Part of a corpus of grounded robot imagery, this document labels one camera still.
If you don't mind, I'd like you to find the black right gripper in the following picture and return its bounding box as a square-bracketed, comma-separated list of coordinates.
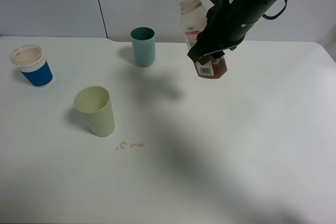
[187, 0, 263, 65]

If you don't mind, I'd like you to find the clear plastic drink bottle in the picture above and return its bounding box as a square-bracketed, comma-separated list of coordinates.
[180, 0, 227, 79]

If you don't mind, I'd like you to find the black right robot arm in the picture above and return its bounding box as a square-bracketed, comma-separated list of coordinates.
[187, 0, 278, 65]

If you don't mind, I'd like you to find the teal plastic cup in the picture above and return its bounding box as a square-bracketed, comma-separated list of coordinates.
[131, 27, 155, 67]

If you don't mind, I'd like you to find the light green plastic cup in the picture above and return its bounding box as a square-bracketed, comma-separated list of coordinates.
[74, 86, 115, 137]

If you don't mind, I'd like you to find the blue sleeved paper cup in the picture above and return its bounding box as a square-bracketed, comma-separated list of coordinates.
[10, 45, 53, 88]

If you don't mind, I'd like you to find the black camera cable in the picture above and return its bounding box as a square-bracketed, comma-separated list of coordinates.
[262, 0, 288, 21]

